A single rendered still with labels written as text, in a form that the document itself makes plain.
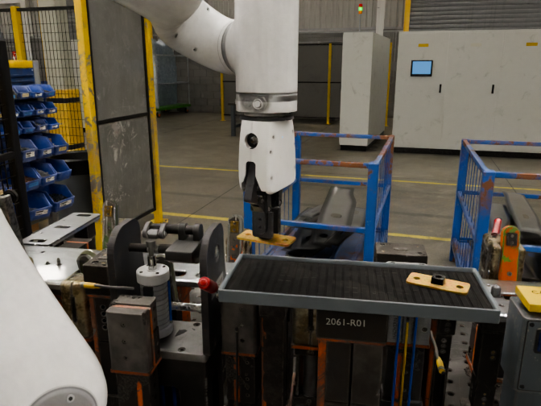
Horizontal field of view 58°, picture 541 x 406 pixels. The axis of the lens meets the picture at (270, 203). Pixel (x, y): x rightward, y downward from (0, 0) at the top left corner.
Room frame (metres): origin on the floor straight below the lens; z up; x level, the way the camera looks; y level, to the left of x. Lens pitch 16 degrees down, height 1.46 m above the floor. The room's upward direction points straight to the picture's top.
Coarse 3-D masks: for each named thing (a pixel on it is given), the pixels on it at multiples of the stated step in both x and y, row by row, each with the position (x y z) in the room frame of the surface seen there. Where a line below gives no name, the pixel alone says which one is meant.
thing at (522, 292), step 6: (516, 288) 0.64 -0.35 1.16; (522, 288) 0.63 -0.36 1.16; (528, 288) 0.63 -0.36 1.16; (534, 288) 0.63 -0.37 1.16; (540, 288) 0.63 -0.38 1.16; (522, 294) 0.61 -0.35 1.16; (528, 294) 0.61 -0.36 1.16; (534, 294) 0.61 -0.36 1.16; (540, 294) 0.61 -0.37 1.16; (522, 300) 0.61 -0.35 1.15; (528, 300) 0.59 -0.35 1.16; (534, 300) 0.59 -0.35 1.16; (540, 300) 0.59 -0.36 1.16; (528, 306) 0.59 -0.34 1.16; (534, 306) 0.58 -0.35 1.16; (540, 306) 0.58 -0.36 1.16; (540, 312) 0.58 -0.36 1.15
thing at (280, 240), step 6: (240, 234) 0.69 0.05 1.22; (246, 234) 0.70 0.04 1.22; (252, 234) 0.69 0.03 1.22; (276, 234) 0.69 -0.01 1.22; (246, 240) 0.68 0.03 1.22; (252, 240) 0.67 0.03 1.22; (258, 240) 0.67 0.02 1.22; (264, 240) 0.67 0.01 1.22; (270, 240) 0.67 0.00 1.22; (276, 240) 0.67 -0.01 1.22; (282, 240) 0.67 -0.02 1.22; (288, 240) 0.67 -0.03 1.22; (294, 240) 0.67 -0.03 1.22
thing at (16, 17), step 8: (8, 8) 4.95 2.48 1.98; (16, 8) 4.92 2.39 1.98; (24, 8) 4.90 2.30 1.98; (32, 8) 4.87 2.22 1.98; (40, 8) 4.84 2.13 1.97; (48, 8) 4.82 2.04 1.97; (56, 8) 4.79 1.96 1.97; (64, 8) 4.77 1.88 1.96; (72, 8) 4.74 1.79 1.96; (0, 16) 4.99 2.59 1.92; (16, 16) 4.91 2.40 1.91; (24, 16) 4.91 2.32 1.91; (56, 16) 4.81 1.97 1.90; (8, 24) 4.97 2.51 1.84; (16, 24) 4.91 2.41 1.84; (32, 24) 4.89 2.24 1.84; (64, 24) 4.79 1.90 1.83; (16, 32) 4.92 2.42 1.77; (40, 32) 4.87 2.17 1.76; (48, 32) 4.85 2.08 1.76; (56, 32) 4.82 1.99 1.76; (72, 32) 4.77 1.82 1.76; (16, 40) 4.92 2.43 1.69; (48, 40) 4.85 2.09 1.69; (8, 48) 4.98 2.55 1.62; (16, 48) 4.92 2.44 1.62; (24, 48) 4.96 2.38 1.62; (56, 48) 4.82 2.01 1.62; (24, 56) 4.95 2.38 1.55; (64, 56) 4.80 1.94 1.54; (72, 64) 4.78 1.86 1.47; (48, 72) 4.86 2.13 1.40; (56, 80) 4.83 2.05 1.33; (64, 88) 4.81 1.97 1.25; (56, 112) 4.85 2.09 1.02; (64, 120) 4.82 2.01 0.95; (80, 136) 4.78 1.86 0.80
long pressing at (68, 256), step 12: (36, 252) 1.18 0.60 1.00; (48, 252) 1.18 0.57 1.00; (60, 252) 1.18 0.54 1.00; (72, 252) 1.18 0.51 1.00; (96, 252) 1.18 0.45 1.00; (36, 264) 1.10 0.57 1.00; (48, 264) 1.10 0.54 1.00; (72, 264) 1.10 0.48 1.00; (180, 264) 1.10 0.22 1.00; (192, 264) 1.10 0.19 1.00; (228, 264) 1.10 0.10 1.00; (48, 276) 1.03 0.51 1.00; (60, 276) 1.03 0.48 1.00; (180, 276) 1.03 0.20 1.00; (192, 276) 1.03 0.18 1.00; (504, 288) 0.96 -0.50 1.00; (504, 300) 0.91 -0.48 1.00; (504, 312) 0.85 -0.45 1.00
